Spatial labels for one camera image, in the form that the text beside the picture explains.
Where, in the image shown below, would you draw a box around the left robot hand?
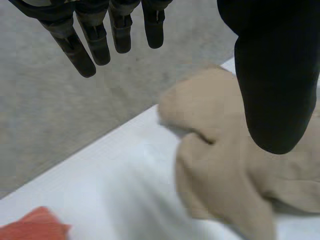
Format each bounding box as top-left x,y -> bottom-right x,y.
7,0 -> 320,155

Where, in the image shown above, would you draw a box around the beige shorts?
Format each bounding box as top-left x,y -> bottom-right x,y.
159,63 -> 320,240

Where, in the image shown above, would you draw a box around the coral towel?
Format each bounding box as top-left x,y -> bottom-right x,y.
0,206 -> 72,240

